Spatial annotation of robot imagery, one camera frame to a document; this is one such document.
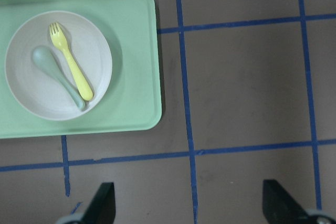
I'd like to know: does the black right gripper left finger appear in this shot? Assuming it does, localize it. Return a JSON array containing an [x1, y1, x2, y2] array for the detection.
[[79, 182, 116, 224]]

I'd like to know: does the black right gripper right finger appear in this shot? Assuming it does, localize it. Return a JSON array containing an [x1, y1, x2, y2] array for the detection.
[[262, 179, 310, 224]]

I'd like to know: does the white round plate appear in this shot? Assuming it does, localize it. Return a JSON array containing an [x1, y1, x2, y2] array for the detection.
[[5, 11, 112, 121]]

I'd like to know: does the yellow plastic fork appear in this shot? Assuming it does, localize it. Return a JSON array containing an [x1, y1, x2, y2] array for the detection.
[[49, 22, 93, 101]]

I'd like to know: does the pale green plastic spoon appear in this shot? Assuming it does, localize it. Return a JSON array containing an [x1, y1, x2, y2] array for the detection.
[[31, 45, 86, 110]]

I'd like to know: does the light green plastic tray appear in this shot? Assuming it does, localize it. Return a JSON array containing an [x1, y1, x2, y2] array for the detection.
[[0, 0, 162, 139]]

